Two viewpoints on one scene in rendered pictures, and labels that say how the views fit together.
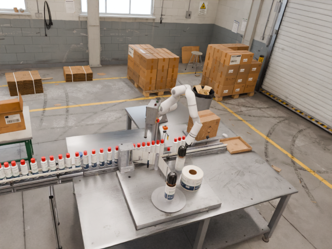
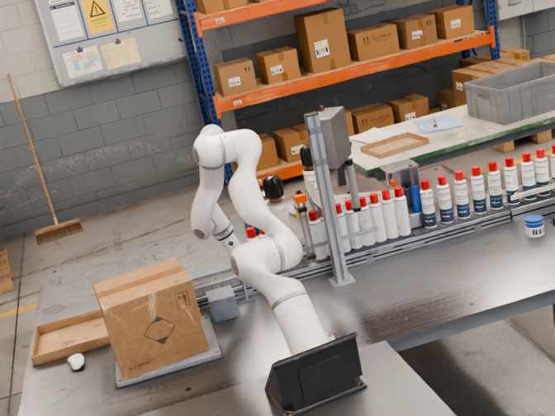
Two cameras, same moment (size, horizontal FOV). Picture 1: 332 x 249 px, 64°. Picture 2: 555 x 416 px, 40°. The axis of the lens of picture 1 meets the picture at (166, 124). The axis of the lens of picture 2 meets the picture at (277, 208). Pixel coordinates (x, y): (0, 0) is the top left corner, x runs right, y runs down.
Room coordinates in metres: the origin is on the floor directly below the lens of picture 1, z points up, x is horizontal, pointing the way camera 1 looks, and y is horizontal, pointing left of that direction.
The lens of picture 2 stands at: (4.99, 0.73, 2.12)
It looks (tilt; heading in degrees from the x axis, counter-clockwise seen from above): 20 degrees down; 197
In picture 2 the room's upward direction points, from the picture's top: 12 degrees counter-clockwise
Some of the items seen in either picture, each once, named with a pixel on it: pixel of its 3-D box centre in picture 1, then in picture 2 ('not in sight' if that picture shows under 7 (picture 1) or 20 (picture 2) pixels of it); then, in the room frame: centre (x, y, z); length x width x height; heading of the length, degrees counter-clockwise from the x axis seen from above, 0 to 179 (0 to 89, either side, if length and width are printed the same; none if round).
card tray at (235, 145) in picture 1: (235, 144); (74, 334); (2.74, -0.88, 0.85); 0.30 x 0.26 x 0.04; 117
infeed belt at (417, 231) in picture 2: (161, 156); (319, 262); (2.30, 0.01, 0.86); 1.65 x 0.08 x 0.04; 117
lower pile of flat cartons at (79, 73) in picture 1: (77, 73); not in sight; (6.18, 2.34, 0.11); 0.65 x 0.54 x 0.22; 117
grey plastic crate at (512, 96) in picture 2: not in sight; (523, 92); (0.14, 0.93, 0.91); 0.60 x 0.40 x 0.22; 123
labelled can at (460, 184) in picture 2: (102, 157); (461, 194); (2.01, 0.58, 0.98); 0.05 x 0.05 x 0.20
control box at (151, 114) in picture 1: (153, 112); (329, 138); (2.32, 0.14, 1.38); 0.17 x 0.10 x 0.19; 172
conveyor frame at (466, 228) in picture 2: (161, 157); (319, 264); (2.30, 0.01, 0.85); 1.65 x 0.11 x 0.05; 117
